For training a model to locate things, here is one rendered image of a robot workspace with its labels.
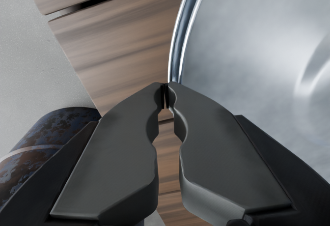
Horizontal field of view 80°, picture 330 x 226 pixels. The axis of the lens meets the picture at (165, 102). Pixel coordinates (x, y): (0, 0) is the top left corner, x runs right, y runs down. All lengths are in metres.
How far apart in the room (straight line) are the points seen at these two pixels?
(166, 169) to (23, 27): 0.47
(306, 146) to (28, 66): 0.58
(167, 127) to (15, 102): 0.58
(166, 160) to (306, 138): 0.12
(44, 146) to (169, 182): 0.34
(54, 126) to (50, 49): 0.19
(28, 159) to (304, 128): 0.47
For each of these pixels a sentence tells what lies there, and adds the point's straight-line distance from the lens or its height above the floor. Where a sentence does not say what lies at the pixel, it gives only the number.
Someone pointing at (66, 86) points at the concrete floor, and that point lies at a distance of 0.60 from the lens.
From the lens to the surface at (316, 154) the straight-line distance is 0.22.
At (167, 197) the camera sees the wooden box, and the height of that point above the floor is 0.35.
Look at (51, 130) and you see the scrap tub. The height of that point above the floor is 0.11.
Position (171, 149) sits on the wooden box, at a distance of 0.18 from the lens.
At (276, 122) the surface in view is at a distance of 0.17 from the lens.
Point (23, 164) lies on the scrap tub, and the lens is 0.49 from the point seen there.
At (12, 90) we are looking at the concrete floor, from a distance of 0.68.
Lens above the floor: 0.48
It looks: 57 degrees down
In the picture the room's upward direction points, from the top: 177 degrees clockwise
